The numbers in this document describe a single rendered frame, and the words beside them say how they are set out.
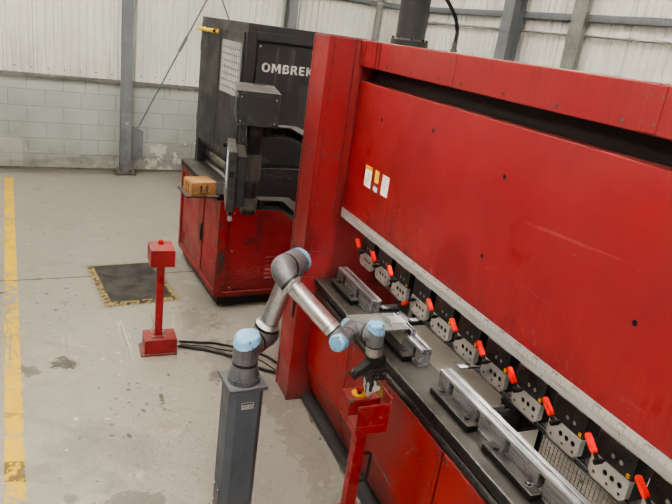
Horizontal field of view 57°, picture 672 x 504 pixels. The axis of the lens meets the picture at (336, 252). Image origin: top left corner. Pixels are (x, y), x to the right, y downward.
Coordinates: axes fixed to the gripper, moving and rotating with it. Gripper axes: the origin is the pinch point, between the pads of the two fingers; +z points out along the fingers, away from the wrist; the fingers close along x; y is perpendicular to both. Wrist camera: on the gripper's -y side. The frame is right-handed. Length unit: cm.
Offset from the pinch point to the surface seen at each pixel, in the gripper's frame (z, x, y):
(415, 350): -5.8, 19.2, 34.4
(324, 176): -67, 122, 23
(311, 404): 81, 108, 16
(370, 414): 7.2, -4.7, 0.4
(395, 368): -2.1, 12.8, 20.6
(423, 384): -1.5, -2.3, 27.3
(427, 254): -55, 20, 36
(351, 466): 40.5, 2.7, -3.4
